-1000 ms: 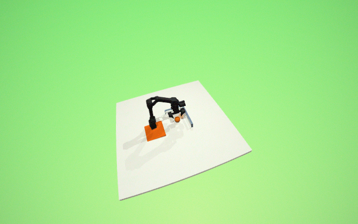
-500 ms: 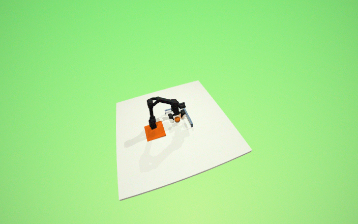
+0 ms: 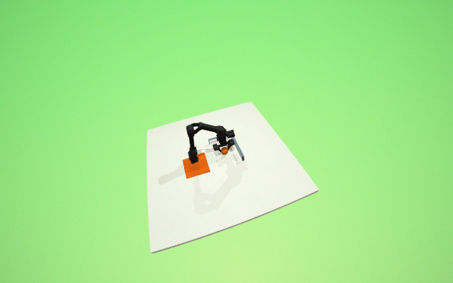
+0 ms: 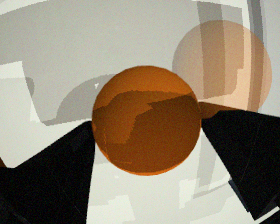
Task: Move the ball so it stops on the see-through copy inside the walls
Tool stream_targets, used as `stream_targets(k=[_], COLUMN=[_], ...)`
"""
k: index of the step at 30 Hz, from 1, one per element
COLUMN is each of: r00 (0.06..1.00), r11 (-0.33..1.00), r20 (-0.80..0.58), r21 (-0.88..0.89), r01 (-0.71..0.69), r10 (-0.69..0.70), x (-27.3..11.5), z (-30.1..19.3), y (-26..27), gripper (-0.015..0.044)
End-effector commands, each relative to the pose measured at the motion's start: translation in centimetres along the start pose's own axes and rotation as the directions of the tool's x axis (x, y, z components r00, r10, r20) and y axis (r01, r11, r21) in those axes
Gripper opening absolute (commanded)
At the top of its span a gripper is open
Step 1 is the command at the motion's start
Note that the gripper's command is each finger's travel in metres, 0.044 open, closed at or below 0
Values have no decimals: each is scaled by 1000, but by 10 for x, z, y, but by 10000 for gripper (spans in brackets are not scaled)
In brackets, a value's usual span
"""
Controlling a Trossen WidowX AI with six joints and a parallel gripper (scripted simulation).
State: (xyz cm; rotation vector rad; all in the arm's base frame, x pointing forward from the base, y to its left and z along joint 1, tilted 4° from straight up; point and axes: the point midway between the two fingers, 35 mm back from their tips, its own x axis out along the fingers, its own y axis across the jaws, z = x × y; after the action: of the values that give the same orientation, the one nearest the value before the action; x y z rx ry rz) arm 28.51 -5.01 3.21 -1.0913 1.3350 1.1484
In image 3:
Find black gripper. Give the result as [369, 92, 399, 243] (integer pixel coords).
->
[212, 139, 235, 152]

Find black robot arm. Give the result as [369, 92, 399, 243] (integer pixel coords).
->
[186, 122, 235, 164]

